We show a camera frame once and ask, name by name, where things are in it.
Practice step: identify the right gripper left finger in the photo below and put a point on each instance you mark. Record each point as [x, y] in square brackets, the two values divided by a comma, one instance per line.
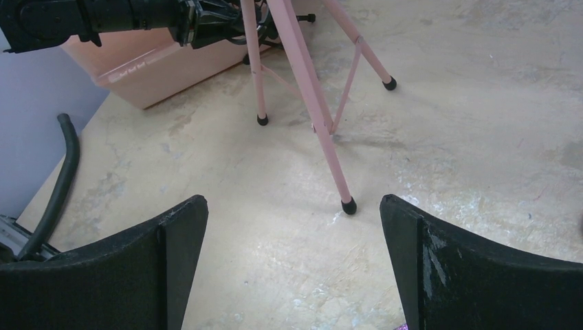
[138, 278]

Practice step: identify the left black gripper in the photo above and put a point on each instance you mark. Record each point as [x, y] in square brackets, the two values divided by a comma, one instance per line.
[203, 23]

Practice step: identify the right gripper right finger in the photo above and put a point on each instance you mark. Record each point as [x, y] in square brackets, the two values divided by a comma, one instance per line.
[450, 278]

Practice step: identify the purple glitter microphone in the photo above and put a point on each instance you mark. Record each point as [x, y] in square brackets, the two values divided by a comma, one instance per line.
[403, 326]

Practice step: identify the pink music stand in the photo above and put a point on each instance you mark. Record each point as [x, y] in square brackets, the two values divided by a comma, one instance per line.
[309, 88]

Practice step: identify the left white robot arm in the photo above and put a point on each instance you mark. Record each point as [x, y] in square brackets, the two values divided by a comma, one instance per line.
[34, 25]

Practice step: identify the pink translucent storage box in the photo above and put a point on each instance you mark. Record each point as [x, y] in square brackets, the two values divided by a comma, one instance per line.
[145, 67]

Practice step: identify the aluminium frame profile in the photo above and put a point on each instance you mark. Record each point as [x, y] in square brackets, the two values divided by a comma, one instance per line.
[13, 239]

